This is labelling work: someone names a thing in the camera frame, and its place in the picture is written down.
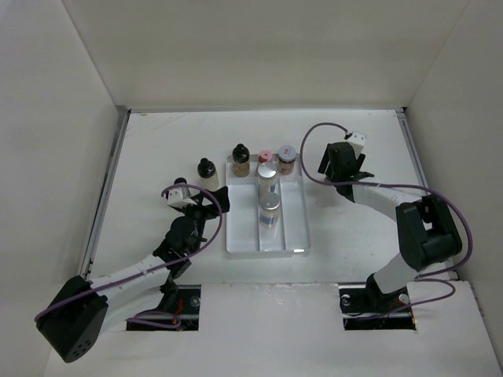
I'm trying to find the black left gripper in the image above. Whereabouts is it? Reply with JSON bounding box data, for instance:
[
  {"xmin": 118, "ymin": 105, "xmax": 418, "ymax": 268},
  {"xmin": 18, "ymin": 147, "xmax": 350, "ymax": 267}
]
[{"xmin": 177, "ymin": 186, "xmax": 229, "ymax": 254}]

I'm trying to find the sugar jar with black cap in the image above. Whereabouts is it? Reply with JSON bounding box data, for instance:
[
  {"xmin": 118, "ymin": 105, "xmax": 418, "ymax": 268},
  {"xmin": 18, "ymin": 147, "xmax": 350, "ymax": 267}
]
[{"xmin": 197, "ymin": 158, "xmax": 219, "ymax": 192}]

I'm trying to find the brown lump jar black cap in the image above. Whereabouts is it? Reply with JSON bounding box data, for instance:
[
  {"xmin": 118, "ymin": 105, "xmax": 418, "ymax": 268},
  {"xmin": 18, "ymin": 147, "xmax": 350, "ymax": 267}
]
[{"xmin": 231, "ymin": 144, "xmax": 250, "ymax": 178}]

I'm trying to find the white bead bottle silver lid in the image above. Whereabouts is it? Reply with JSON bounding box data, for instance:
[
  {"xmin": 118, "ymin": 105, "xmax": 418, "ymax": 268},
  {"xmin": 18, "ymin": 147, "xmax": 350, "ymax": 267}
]
[{"xmin": 257, "ymin": 162, "xmax": 277, "ymax": 197}]

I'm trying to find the pink lid spice jar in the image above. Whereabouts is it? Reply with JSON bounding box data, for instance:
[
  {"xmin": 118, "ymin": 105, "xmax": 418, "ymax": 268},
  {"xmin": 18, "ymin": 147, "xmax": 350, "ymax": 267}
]
[{"xmin": 258, "ymin": 150, "xmax": 273, "ymax": 165}]

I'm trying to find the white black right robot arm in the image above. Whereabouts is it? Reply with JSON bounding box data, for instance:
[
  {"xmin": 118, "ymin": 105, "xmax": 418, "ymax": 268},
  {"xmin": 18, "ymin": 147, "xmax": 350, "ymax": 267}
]
[{"xmin": 318, "ymin": 142, "xmax": 462, "ymax": 314}]

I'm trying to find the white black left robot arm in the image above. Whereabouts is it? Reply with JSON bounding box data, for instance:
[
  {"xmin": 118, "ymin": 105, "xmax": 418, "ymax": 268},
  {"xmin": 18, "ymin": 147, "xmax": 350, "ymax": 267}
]
[{"xmin": 35, "ymin": 178, "xmax": 230, "ymax": 364}]

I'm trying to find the white plastic organizer tray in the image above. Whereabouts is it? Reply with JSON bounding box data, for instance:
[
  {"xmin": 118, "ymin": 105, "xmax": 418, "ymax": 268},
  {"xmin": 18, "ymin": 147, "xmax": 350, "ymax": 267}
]
[{"xmin": 226, "ymin": 154, "xmax": 311, "ymax": 258}]

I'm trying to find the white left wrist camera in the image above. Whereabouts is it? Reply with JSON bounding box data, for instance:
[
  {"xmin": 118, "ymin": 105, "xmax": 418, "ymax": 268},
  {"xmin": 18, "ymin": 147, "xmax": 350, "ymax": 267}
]
[{"xmin": 165, "ymin": 188, "xmax": 195, "ymax": 208}]

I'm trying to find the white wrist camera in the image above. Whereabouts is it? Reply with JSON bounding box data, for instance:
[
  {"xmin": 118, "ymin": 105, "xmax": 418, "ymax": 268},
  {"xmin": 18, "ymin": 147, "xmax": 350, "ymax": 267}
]
[
  {"xmin": 165, "ymin": 188, "xmax": 195, "ymax": 208},
  {"xmin": 344, "ymin": 131, "xmax": 366, "ymax": 158}
]

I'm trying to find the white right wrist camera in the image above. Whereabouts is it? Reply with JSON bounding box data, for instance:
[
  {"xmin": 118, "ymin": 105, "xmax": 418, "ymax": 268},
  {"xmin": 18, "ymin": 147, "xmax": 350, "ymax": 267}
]
[{"xmin": 344, "ymin": 131, "xmax": 366, "ymax": 158}]

